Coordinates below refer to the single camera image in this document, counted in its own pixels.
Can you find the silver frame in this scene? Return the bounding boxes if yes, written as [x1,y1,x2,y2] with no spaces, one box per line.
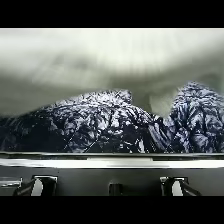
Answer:
[0,152,224,197]

